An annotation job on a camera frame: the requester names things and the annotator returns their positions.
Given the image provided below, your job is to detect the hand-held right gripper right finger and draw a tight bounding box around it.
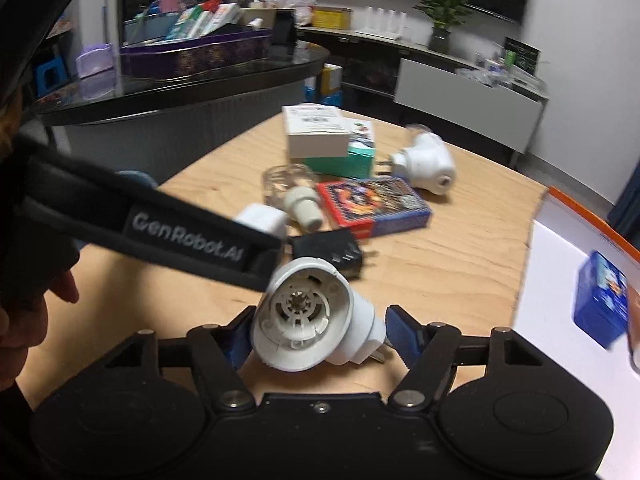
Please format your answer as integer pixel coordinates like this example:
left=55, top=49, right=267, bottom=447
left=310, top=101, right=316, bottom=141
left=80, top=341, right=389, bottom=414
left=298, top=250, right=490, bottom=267
left=386, top=304, right=544, bottom=411

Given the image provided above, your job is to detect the black oval counter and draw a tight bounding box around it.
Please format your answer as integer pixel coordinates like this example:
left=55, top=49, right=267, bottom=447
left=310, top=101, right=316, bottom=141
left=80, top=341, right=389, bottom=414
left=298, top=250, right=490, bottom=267
left=36, top=40, right=332, bottom=186

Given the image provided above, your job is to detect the blue plastic stool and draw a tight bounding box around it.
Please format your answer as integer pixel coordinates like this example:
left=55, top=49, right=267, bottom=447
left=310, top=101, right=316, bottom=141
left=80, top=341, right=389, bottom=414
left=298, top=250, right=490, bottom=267
left=34, top=57, right=69, bottom=97

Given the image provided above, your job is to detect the blue small box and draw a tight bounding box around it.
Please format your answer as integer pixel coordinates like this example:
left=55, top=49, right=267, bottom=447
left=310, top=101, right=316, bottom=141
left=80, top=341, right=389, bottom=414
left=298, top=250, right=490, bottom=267
left=573, top=250, right=629, bottom=350

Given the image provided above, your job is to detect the black power adapter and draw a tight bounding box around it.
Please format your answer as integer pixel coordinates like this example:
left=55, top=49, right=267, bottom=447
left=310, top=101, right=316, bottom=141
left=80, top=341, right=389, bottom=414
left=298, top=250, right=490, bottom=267
left=289, top=229, right=377, bottom=282

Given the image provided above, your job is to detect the black and green box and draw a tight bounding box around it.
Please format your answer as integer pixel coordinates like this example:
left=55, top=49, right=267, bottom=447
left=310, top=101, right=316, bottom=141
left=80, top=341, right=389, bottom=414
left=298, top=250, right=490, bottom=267
left=501, top=36, right=542, bottom=80

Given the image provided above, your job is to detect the white and yellow carton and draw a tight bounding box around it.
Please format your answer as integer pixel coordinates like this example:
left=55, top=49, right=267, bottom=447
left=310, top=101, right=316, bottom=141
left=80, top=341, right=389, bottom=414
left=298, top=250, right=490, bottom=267
left=319, top=63, right=344, bottom=97

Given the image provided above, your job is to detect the clear glass bottle grey cap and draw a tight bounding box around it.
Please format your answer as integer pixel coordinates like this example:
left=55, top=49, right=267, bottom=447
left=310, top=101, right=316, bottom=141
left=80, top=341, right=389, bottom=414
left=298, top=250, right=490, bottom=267
left=262, top=163, right=324, bottom=232

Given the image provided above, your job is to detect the person's left hand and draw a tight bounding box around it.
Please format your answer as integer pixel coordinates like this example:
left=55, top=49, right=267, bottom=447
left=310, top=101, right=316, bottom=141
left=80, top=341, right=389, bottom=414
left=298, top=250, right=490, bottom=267
left=0, top=270, right=81, bottom=392

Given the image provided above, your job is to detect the white cardboard box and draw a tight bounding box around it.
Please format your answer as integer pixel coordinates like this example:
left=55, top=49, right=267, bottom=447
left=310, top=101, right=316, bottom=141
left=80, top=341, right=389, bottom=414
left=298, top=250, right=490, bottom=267
left=281, top=103, right=351, bottom=161

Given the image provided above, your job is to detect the potted plant in dark vase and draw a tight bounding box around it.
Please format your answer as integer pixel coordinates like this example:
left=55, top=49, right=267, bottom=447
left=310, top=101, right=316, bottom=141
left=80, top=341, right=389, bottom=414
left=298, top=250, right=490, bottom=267
left=413, top=0, right=488, bottom=55

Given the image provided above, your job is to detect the white power adapter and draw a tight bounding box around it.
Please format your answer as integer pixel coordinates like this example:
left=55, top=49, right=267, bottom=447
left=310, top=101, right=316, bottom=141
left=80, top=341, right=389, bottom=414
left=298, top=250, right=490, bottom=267
left=234, top=203, right=289, bottom=239

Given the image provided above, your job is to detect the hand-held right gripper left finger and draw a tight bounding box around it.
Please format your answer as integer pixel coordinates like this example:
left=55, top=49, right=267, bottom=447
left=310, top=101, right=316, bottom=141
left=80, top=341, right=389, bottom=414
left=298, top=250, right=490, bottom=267
left=107, top=305, right=257, bottom=411

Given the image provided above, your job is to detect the white plug-in repellent heater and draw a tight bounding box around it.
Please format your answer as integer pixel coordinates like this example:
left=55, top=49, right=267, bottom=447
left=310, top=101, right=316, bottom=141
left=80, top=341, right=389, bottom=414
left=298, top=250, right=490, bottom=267
left=389, top=129, right=457, bottom=197
left=251, top=256, right=389, bottom=374

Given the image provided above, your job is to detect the red and blue card box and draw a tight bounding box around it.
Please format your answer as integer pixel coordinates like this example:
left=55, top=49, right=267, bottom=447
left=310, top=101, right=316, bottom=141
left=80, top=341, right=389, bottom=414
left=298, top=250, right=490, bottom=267
left=315, top=176, right=432, bottom=240

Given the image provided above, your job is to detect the white media cabinet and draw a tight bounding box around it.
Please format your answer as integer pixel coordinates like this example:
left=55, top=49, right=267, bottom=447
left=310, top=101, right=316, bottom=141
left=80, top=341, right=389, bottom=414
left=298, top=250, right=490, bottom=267
left=298, top=24, right=551, bottom=167

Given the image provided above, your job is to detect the dark blue curtain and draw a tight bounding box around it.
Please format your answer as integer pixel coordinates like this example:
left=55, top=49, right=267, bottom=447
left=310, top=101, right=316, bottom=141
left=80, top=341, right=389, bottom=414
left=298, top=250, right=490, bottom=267
left=606, top=157, right=640, bottom=243

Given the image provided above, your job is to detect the purple patterned tin tray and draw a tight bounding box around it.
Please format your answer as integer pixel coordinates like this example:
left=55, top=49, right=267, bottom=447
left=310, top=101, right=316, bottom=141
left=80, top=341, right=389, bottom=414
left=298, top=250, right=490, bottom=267
left=119, top=26, right=274, bottom=82

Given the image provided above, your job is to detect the white plastic bag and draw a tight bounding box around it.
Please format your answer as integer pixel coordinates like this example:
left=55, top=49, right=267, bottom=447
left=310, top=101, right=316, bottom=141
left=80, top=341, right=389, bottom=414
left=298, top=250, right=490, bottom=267
left=279, top=0, right=318, bottom=27

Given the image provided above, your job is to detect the white router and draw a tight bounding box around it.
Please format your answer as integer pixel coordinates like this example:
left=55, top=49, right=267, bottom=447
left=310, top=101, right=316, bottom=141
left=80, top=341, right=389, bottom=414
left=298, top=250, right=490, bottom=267
left=354, top=5, right=407, bottom=44

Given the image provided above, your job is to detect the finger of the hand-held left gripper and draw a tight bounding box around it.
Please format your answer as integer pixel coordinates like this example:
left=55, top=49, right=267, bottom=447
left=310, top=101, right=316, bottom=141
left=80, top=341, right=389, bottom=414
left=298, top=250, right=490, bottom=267
left=244, top=234, right=288, bottom=293

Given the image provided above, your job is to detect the purple plastic container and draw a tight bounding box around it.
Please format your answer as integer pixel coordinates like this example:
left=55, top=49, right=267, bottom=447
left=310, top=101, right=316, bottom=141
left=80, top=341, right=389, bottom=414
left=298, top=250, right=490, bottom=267
left=75, top=42, right=117, bottom=102

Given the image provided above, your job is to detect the white tray with orange rim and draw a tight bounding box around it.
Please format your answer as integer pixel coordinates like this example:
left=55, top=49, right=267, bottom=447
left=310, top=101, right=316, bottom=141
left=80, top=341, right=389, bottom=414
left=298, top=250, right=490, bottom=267
left=509, top=185, right=640, bottom=377

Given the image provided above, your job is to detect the yellow cardboard box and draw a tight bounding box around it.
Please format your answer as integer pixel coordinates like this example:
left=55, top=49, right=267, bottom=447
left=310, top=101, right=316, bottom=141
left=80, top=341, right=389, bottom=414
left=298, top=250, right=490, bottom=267
left=311, top=5, right=354, bottom=30

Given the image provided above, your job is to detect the green and white box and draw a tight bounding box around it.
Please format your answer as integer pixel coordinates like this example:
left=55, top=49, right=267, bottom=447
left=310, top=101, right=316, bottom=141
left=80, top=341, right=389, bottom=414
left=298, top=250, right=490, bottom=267
left=304, top=119, right=377, bottom=180

